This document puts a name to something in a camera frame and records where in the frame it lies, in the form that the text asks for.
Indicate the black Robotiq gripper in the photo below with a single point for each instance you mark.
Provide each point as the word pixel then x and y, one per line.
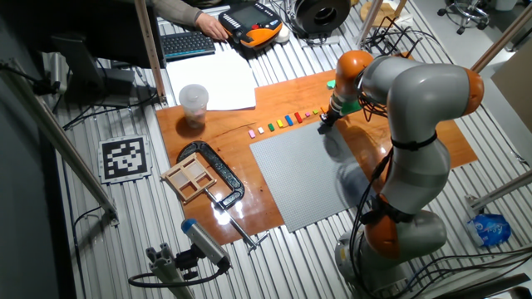
pixel 333 115

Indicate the forearm in grey sleeve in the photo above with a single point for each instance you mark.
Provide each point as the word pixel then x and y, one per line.
pixel 174 10

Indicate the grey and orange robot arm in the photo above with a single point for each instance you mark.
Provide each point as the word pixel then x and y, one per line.
pixel 420 108

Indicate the long red Lego brick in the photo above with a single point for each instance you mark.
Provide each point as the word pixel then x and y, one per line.
pixel 298 117

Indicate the long blue Lego brick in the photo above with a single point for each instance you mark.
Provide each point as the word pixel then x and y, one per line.
pixel 289 120

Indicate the yellow Lego brick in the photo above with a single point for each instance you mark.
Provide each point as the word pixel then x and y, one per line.
pixel 280 123

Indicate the dark green Lego brick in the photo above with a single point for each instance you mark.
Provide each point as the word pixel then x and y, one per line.
pixel 271 127

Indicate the grey Lego baseplate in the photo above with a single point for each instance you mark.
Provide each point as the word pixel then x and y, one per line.
pixel 299 174

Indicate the light pink Lego brick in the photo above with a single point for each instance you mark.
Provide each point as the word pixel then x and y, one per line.
pixel 252 133

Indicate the person's bare hand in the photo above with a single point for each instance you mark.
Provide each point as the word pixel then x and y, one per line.
pixel 213 27

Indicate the glossy wooden work board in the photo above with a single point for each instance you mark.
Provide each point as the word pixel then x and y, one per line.
pixel 291 95

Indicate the white computer mouse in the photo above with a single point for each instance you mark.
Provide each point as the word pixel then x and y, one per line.
pixel 283 35

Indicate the black round spool device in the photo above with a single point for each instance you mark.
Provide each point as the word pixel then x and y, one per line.
pixel 322 16

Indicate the white printed paper sheet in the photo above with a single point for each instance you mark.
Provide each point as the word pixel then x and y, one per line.
pixel 216 83

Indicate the orange and black teach pendant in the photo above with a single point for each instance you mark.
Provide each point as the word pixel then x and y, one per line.
pixel 253 25

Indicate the black metal C-clamp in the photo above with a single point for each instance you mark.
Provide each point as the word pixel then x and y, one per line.
pixel 195 145

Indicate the clear plastic lidded cup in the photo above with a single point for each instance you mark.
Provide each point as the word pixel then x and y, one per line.
pixel 193 106

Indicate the wooden divided tray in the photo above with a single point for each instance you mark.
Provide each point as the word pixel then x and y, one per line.
pixel 189 178

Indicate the black computer keyboard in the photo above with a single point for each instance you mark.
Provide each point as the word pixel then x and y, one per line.
pixel 187 45

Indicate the black wheeled office stool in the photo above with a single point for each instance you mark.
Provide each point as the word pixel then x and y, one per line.
pixel 465 12

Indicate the brown cardboard panel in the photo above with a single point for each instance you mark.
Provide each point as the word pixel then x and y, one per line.
pixel 515 83

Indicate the blue plastic bag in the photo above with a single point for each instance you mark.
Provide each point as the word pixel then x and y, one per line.
pixel 489 230

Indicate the black white fiducial marker plate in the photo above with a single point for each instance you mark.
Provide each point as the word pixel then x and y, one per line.
pixel 124 158

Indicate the black computer monitor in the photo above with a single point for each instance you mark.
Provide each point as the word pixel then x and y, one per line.
pixel 104 33

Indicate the grey camera with blue cap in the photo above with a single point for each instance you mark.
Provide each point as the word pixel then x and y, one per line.
pixel 205 243

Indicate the short aluminium frame beam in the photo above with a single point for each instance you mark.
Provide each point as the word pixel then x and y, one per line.
pixel 503 189

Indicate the brown upright frame post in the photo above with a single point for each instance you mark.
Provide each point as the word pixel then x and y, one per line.
pixel 149 50

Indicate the slanted aluminium frame post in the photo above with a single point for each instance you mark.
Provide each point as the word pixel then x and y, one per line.
pixel 498 41

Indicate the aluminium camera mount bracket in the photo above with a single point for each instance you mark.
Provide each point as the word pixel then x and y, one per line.
pixel 166 266

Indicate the long slanted aluminium frame beam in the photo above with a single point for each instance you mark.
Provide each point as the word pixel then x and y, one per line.
pixel 54 133

